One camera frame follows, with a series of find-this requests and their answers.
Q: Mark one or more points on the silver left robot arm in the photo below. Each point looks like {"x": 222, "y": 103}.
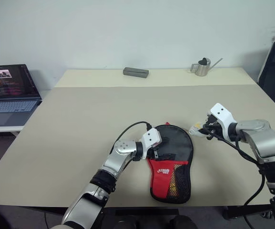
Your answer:
{"x": 118, "y": 155}

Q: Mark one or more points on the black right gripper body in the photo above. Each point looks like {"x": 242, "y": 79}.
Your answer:
{"x": 213, "y": 126}

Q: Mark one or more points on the black red paddle case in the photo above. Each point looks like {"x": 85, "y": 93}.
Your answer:
{"x": 162, "y": 179}

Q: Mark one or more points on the steel watering can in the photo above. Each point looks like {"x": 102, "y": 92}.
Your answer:
{"x": 202, "y": 69}

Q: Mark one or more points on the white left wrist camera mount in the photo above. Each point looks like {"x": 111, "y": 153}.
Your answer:
{"x": 151, "y": 138}

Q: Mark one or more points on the open dark laptop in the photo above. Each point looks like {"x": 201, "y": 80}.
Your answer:
{"x": 8, "y": 102}

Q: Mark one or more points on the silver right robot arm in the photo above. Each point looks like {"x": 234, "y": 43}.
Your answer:
{"x": 268, "y": 143}

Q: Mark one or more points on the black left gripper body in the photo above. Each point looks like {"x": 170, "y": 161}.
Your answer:
{"x": 152, "y": 155}

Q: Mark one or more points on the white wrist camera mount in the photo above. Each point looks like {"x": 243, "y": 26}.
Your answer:
{"x": 223, "y": 114}
{"x": 151, "y": 138}

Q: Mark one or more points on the black table frame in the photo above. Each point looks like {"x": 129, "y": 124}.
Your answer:
{"x": 235, "y": 212}

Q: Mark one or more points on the white side table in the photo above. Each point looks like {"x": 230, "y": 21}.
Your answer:
{"x": 1, "y": 130}

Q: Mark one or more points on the small white yellow object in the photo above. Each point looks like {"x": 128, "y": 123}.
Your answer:
{"x": 195, "y": 130}

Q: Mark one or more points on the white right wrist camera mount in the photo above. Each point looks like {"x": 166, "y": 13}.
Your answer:
{"x": 223, "y": 114}

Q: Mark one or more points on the grey rectangular box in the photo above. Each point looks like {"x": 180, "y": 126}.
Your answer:
{"x": 136, "y": 72}

